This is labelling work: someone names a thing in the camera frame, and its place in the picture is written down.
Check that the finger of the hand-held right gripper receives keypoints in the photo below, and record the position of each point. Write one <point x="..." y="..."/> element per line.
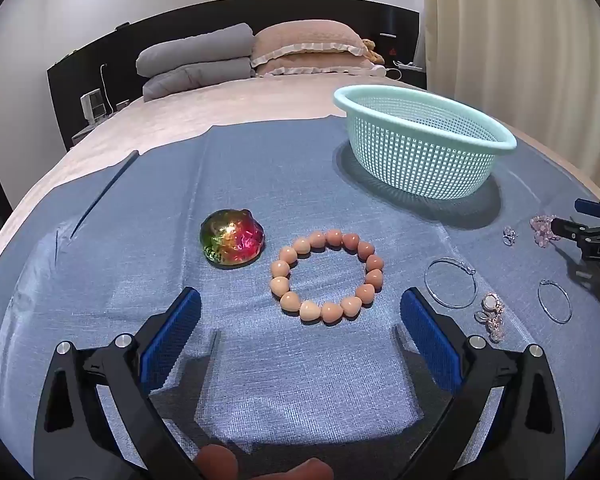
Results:
<point x="595" y="240"/>
<point x="592" y="206"/>

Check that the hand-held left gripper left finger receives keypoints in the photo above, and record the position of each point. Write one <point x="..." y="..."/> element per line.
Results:
<point x="177" y="325"/>

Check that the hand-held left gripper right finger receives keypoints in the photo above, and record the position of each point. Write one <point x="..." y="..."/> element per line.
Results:
<point x="425" y="325"/>

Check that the large silver hoop earring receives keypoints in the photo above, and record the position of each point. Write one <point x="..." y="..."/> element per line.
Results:
<point x="425" y="283"/>
<point x="539" y="301"/>

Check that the mint green plastic basket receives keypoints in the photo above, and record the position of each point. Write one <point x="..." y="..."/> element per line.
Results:
<point x="430" y="160"/>

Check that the person's left hand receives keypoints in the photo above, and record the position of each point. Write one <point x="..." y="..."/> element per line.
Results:
<point x="215" y="462"/>

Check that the blue cloth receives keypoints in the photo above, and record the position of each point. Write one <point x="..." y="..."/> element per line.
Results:
<point x="130" y="285"/>

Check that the iridescent rainbow cat ornament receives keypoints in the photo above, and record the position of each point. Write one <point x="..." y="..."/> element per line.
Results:
<point x="232" y="237"/>

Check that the cream curtain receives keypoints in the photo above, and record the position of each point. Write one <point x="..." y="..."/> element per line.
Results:
<point x="520" y="35"/>

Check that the dark bedside table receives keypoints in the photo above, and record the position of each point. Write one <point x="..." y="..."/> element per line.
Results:
<point x="405" y="77"/>

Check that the bed with pink cover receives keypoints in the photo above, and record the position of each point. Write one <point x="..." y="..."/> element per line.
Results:
<point x="230" y="102"/>

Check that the white bedside device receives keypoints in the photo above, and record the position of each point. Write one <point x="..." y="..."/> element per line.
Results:
<point x="92" y="105"/>

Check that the grey pillow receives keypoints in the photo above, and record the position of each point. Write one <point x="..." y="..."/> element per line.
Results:
<point x="195" y="47"/>
<point x="195" y="77"/>

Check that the brown plush toy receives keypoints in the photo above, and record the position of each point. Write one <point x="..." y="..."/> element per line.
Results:
<point x="372" y="50"/>

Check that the pink ruffled pillow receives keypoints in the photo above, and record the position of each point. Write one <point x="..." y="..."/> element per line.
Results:
<point x="305" y="37"/>
<point x="320" y="66"/>

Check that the black headboard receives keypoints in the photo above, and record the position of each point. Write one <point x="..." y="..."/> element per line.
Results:
<point x="105" y="50"/>

